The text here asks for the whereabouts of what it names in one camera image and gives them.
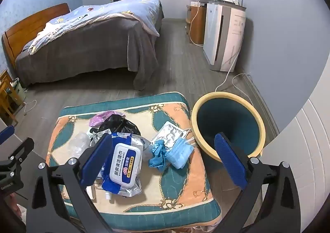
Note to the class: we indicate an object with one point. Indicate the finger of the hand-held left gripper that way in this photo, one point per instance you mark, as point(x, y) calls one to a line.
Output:
point(6, 133)
point(19, 151)

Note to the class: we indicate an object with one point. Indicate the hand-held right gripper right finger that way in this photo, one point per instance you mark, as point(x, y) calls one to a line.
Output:
point(229, 158)

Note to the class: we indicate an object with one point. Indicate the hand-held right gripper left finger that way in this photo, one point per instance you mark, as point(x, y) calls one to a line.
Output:
point(95, 158)

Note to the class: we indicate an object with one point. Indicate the blue wet wipes pack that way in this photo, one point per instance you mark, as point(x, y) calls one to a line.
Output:
point(126, 160)

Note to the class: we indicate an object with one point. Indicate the yellow rimmed teal bin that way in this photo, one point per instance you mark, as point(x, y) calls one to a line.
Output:
point(224, 119)

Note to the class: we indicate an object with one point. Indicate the black plastic bag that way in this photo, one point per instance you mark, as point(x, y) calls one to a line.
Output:
point(118, 124)

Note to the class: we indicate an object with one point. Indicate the blue face mask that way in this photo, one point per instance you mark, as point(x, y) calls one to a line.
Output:
point(179, 154)

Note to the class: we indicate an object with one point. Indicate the pink crumpled wrapper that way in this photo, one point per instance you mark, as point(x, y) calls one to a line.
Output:
point(101, 119)

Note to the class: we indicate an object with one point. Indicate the pale green box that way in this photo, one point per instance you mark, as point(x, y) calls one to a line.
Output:
point(16, 88)

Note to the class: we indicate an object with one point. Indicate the blue rubber glove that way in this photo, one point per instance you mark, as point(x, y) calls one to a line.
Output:
point(157, 155)

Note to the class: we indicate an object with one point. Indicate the silver blister pack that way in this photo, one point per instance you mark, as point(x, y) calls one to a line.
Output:
point(169, 133)

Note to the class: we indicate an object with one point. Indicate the white panelled cabinet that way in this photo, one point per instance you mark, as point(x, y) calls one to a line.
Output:
point(296, 166)

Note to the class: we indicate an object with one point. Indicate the patterned teal orange cushion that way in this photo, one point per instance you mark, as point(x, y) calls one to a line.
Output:
point(154, 197)

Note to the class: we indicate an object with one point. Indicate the grey bedspread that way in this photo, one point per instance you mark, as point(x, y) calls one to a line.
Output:
point(90, 49)

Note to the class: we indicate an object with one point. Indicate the wooden bed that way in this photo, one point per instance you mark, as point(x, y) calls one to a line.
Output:
point(28, 26)

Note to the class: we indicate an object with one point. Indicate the white air purifier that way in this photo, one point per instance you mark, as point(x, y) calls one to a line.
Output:
point(224, 34)

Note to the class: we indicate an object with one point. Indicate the small wooden cabinet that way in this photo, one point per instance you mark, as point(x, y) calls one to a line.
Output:
point(197, 26)

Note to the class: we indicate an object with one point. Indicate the light blue printed quilt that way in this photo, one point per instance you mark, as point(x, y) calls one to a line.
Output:
point(103, 13)

